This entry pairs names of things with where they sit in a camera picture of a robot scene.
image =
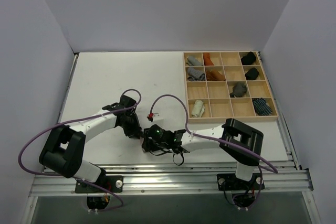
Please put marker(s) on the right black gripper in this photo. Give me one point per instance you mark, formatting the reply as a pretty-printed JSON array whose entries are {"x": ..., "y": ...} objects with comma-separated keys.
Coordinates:
[{"x": 146, "y": 141}]

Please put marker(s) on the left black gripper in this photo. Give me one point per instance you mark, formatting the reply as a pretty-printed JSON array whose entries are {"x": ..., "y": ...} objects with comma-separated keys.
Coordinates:
[{"x": 134, "y": 131}]

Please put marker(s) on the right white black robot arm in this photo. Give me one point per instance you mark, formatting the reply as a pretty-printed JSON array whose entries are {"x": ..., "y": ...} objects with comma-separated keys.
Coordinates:
[{"x": 239, "y": 140}]

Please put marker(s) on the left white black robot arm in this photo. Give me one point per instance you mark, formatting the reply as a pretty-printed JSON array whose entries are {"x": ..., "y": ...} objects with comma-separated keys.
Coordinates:
[{"x": 64, "y": 148}]

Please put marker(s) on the grey striped rolled cloth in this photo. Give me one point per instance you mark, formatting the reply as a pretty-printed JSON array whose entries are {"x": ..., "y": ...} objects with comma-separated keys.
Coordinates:
[{"x": 195, "y": 75}]

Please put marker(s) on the orange rolled cloth lower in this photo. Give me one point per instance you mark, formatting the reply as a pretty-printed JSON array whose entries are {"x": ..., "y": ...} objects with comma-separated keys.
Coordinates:
[{"x": 214, "y": 75}]

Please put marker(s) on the orange rolled cloth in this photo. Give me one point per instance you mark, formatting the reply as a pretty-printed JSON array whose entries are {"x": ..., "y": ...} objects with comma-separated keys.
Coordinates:
[
  {"x": 214, "y": 75},
  {"x": 207, "y": 59}
]

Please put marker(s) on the orange rolled cloth upper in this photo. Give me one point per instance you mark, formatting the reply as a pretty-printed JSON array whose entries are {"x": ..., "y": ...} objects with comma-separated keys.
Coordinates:
[{"x": 207, "y": 59}]

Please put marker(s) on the wooden compartment tray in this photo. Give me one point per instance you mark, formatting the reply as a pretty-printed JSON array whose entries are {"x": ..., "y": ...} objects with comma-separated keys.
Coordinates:
[{"x": 215, "y": 94}]

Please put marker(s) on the dark grey rolled cloth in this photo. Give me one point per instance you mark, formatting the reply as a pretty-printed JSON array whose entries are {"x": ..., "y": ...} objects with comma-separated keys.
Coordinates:
[{"x": 239, "y": 90}]

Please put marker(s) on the blue striped rolled cloth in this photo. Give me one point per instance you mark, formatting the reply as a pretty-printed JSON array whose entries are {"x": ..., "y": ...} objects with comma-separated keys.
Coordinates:
[{"x": 261, "y": 107}]

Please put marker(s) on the black rolled cloth lower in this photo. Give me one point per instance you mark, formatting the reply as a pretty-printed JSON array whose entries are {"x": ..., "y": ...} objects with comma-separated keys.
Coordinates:
[{"x": 252, "y": 74}]

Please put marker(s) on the black rolled cloth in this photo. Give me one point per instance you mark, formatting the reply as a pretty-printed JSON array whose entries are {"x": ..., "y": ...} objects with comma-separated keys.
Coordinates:
[
  {"x": 248, "y": 58},
  {"x": 252, "y": 74}
]

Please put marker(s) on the black rolled cloth upper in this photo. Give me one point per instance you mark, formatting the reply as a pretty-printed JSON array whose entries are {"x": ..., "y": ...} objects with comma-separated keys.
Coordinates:
[{"x": 248, "y": 58}]

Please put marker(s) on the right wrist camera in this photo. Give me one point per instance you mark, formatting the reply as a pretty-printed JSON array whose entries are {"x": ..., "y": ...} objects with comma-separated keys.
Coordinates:
[{"x": 156, "y": 130}]

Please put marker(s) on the aluminium frame rail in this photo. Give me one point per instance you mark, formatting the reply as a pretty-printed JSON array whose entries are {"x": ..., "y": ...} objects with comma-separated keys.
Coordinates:
[{"x": 190, "y": 178}]

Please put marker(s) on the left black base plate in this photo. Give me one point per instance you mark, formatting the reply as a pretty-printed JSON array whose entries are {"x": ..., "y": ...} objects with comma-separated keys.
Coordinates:
[{"x": 112, "y": 183}]

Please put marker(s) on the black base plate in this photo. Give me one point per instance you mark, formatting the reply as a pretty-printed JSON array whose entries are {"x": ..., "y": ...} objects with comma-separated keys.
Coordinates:
[
  {"x": 112, "y": 183},
  {"x": 229, "y": 182}
]

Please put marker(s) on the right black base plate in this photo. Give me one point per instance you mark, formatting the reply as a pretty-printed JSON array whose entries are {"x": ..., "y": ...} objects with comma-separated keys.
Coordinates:
[{"x": 229, "y": 182}]

